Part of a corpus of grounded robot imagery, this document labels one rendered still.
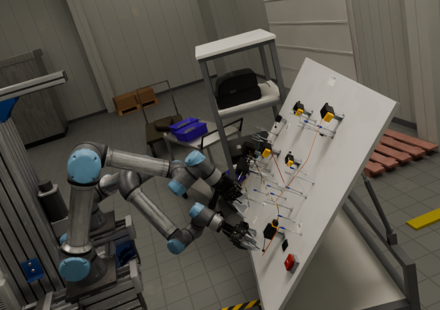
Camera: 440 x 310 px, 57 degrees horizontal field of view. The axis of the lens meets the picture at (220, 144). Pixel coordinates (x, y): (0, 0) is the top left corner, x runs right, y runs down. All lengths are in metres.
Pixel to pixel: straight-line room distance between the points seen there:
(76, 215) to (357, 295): 1.24
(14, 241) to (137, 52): 9.85
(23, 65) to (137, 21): 3.23
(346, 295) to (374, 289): 0.13
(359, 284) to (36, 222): 1.49
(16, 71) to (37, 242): 8.40
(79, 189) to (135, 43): 10.11
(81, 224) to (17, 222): 0.44
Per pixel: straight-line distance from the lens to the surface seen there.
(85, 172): 1.56
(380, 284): 2.04
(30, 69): 10.22
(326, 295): 2.01
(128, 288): 1.96
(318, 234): 1.62
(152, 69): 11.68
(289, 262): 1.70
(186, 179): 1.64
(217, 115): 2.62
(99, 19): 11.57
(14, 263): 2.13
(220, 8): 10.65
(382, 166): 4.62
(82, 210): 1.65
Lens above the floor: 2.16
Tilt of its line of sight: 20 degrees down
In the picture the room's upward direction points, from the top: 16 degrees counter-clockwise
